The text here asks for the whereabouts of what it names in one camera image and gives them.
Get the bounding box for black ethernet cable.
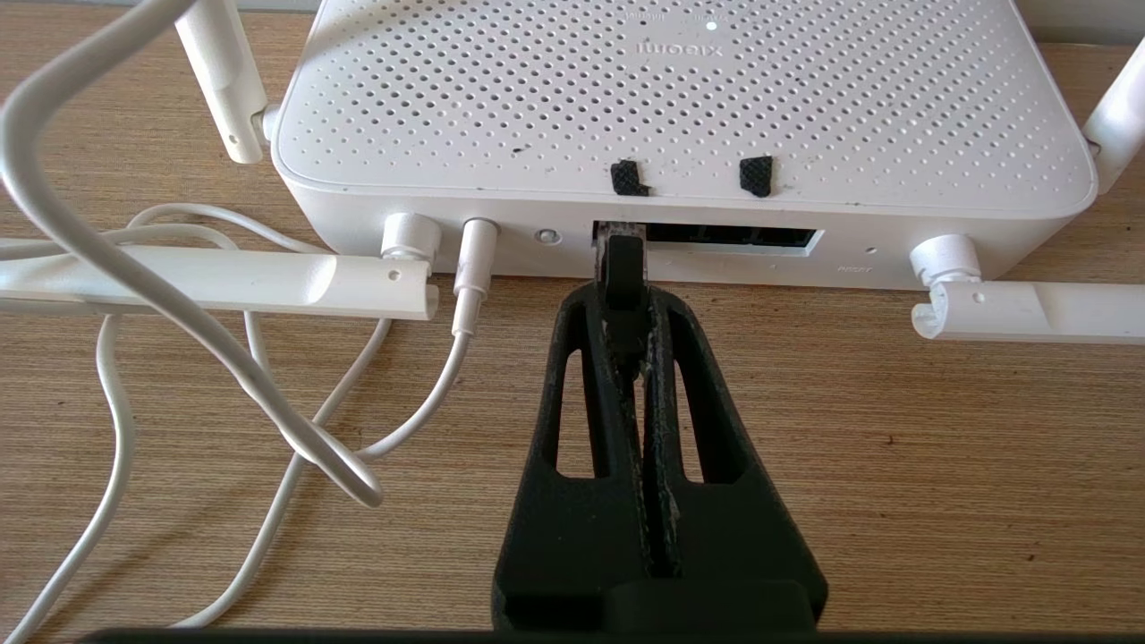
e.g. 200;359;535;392
594;222;649;360

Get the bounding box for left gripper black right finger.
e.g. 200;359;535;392
640;288;830;629

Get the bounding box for small black tape piece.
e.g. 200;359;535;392
739;156;775;199
611;160;651;198

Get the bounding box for thin white adapter cable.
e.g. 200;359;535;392
0;0;500;640

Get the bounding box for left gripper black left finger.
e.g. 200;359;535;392
492;284;649;629

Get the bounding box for white router with antennas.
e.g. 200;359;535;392
0;0;1145;346

